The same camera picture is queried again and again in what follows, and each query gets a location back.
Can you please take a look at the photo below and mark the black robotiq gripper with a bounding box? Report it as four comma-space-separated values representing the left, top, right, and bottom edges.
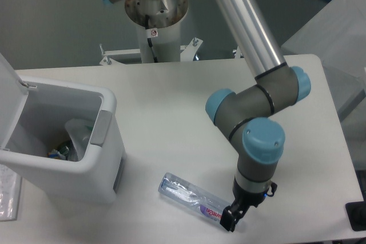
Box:
220, 178, 272, 232

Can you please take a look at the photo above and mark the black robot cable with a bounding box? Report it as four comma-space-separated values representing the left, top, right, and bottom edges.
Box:
144, 14, 159, 63

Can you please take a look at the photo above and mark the white plastic wrapper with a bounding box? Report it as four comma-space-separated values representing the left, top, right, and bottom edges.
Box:
65, 118, 94, 162

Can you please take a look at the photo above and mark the white trash can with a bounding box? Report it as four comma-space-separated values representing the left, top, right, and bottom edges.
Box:
1, 58, 126, 203

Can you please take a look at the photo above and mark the white covered side table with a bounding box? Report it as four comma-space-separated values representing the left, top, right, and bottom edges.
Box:
281, 0, 365, 121

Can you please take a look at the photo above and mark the clear plastic water bottle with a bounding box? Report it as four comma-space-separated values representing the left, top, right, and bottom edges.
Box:
158, 173, 229, 227

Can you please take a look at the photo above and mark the black device at edge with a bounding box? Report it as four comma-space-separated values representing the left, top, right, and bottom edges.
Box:
345, 201, 365, 231

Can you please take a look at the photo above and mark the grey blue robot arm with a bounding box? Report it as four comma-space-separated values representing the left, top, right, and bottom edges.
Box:
102, 0, 311, 231

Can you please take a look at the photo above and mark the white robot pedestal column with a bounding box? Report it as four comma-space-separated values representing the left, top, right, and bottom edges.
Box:
125, 0, 188, 63

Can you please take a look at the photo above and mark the white pedestal base bracket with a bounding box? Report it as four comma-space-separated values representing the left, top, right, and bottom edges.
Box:
100, 37, 244, 66

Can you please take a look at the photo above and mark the trash pile inside can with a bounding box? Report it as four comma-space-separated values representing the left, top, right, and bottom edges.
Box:
47, 140, 72, 160

